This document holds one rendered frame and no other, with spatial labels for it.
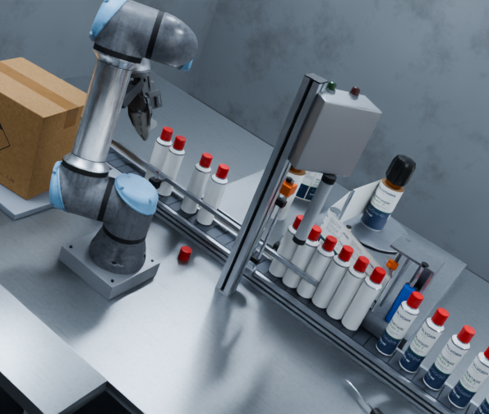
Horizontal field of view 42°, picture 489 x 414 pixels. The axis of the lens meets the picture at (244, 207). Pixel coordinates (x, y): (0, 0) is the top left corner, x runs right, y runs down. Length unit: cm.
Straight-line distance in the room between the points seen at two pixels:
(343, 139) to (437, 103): 285
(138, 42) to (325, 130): 48
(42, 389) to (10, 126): 76
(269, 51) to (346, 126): 333
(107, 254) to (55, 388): 39
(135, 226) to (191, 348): 33
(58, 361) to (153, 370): 21
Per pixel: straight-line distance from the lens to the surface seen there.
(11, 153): 191
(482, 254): 456
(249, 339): 173
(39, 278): 170
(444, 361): 178
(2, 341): 153
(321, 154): 158
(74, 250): 174
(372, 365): 182
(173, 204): 203
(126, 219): 162
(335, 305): 183
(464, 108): 437
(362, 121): 158
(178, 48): 155
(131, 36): 154
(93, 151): 160
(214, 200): 194
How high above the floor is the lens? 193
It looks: 29 degrees down
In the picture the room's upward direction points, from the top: 23 degrees clockwise
